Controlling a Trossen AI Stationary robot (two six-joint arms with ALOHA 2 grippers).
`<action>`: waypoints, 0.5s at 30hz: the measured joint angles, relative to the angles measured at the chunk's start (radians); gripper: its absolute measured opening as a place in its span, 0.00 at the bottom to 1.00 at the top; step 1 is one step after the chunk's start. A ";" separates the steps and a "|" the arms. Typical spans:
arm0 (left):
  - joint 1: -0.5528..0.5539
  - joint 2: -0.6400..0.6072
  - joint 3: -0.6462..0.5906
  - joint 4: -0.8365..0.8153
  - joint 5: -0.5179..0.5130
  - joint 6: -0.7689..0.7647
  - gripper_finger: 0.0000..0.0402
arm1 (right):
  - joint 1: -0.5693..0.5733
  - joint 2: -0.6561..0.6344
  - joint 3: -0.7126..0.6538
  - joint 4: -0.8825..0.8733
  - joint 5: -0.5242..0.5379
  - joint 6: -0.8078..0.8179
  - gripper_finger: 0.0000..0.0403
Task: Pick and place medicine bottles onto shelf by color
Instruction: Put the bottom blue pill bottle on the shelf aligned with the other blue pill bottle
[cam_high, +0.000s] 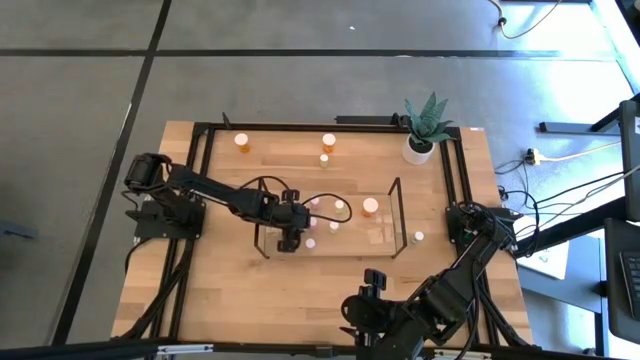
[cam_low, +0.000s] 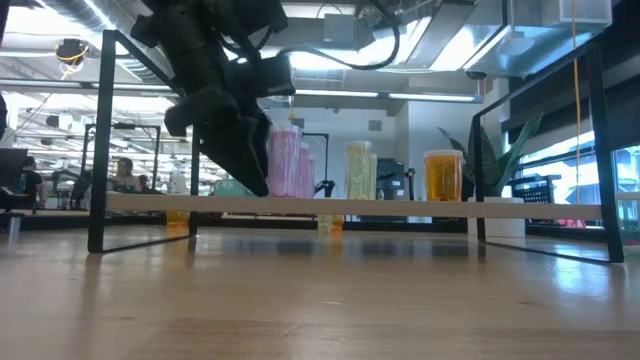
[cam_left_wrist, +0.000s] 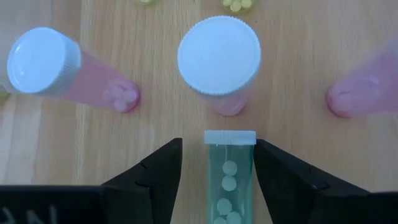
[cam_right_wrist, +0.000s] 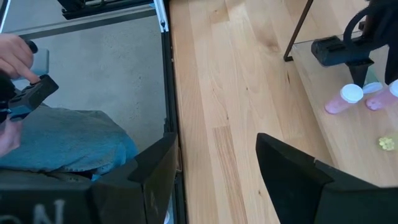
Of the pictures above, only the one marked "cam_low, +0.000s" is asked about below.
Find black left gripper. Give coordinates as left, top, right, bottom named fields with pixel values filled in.
left=164, top=87, right=274, bottom=198

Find pink cups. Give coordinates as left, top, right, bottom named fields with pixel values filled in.
left=267, top=124, right=303, bottom=198

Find green cups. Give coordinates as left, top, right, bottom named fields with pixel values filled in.
left=213, top=178, right=254, bottom=198

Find yellow cups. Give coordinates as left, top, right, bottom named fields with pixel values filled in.
left=344, top=140, right=374, bottom=201

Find orange cup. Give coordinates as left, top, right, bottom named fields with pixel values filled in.
left=423, top=149, right=465, bottom=203

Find black background machine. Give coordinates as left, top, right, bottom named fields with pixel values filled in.
left=377, top=158, right=416, bottom=201

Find long ceiling light tube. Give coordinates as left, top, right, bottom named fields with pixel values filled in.
left=0, top=79, right=484, bottom=104

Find black background monitor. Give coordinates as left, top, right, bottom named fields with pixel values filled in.
left=0, top=148, right=29, bottom=216

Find snake plant in white pot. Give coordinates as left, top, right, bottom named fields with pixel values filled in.
left=437, top=112, right=546, bottom=239

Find black plastic crate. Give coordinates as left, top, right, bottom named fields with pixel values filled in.
left=510, top=174, right=561, bottom=204

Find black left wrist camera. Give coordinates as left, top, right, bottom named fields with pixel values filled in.
left=235, top=53, right=297, bottom=99

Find wooden shelf black metal frame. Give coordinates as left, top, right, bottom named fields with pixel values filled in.
left=88, top=29, right=626, bottom=265

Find black left camera cable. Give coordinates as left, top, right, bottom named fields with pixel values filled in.
left=277, top=0, right=402, bottom=71

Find black ceiling device yellow cable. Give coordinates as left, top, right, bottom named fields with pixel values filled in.
left=54, top=38, right=91, bottom=81

